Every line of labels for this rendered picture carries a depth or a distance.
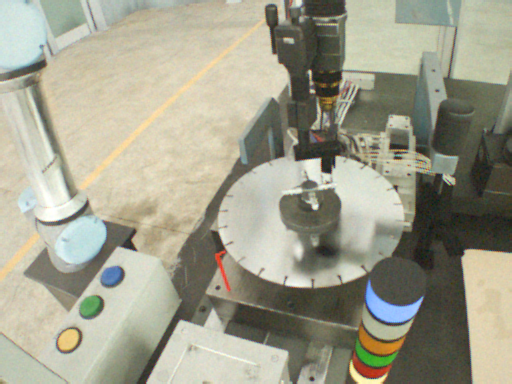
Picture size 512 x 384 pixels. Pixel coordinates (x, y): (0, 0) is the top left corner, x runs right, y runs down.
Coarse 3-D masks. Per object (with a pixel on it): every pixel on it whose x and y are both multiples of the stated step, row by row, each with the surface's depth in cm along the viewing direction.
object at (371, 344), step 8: (360, 320) 30; (360, 328) 30; (360, 336) 30; (368, 336) 28; (368, 344) 29; (376, 344) 28; (384, 344) 28; (392, 344) 28; (400, 344) 29; (376, 352) 29; (384, 352) 29; (392, 352) 29
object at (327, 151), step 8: (288, 40) 47; (304, 136) 60; (304, 144) 61; (312, 144) 63; (320, 144) 62; (328, 144) 62; (336, 144) 62; (296, 152) 62; (304, 152) 61; (312, 152) 62; (320, 152) 62; (328, 152) 62; (336, 152) 62; (296, 160) 63; (328, 160) 63; (328, 168) 64
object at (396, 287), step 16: (384, 272) 26; (400, 272) 25; (416, 272) 25; (368, 288) 26; (384, 288) 25; (400, 288) 24; (416, 288) 24; (368, 304) 26; (384, 304) 24; (400, 304) 23; (416, 304) 24; (384, 320) 25; (400, 320) 25
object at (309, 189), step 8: (304, 176) 61; (304, 184) 58; (312, 184) 58; (320, 184) 58; (328, 184) 58; (336, 184) 58; (288, 192) 58; (296, 192) 58; (304, 192) 58; (312, 192) 57; (304, 200) 59; (312, 200) 56; (312, 208) 55
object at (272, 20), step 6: (270, 6) 47; (276, 6) 48; (264, 12) 48; (270, 12) 48; (276, 12) 48; (270, 18) 48; (276, 18) 48; (270, 24) 49; (276, 24) 49; (270, 30) 50; (270, 36) 51; (276, 54) 52
